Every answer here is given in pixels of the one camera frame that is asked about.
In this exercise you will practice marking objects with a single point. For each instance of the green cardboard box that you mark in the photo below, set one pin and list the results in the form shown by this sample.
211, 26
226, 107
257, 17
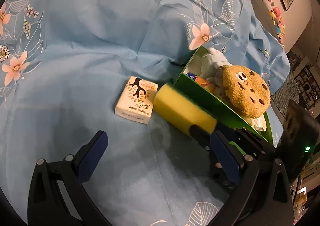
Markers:
207, 103

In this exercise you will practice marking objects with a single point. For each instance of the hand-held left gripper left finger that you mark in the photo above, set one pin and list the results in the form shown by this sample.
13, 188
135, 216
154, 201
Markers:
92, 158

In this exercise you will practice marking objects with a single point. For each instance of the cookie plush toy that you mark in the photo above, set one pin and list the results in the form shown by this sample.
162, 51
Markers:
245, 96

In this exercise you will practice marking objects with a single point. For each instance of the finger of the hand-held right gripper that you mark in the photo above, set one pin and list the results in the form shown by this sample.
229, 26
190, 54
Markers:
200, 133
250, 141

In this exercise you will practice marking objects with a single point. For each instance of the dark patterned wall decoration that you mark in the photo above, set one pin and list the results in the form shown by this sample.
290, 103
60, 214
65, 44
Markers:
306, 83

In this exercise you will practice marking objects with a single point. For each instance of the pile of colourful plush toys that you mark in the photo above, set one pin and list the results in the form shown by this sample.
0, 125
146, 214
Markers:
276, 13

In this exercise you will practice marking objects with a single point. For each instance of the yellow and white towel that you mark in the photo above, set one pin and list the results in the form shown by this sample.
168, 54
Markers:
255, 123

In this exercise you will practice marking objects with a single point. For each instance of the yellow sponge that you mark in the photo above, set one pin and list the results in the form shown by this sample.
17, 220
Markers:
180, 108

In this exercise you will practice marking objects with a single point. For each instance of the white tissue packet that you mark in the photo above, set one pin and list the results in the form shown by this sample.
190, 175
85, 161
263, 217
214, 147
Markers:
135, 101

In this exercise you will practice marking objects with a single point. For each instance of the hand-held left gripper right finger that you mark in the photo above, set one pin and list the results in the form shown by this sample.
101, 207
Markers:
225, 158

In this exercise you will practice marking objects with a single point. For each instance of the blue floral bed sheet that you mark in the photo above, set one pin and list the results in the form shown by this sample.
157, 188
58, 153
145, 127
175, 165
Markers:
100, 41

